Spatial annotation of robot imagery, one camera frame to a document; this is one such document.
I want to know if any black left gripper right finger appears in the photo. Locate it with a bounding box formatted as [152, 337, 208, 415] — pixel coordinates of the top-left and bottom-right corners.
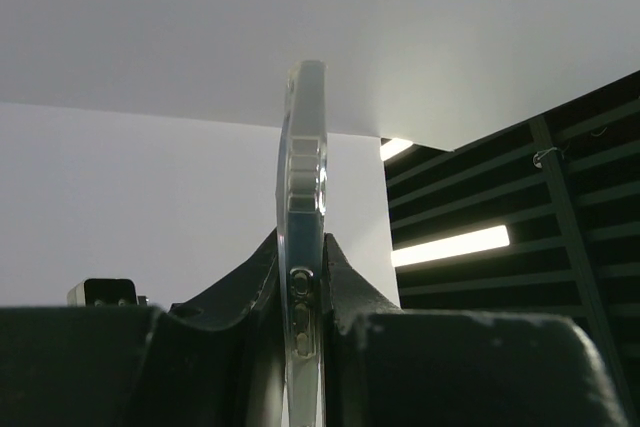
[323, 235, 628, 426]

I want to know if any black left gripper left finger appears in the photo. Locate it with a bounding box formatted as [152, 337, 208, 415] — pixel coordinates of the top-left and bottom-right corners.
[1, 235, 284, 426]

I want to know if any black phone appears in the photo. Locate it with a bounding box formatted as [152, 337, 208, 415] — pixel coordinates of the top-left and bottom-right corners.
[275, 60, 327, 426]

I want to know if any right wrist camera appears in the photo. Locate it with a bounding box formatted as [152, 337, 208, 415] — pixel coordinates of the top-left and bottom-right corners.
[67, 278, 148, 307]

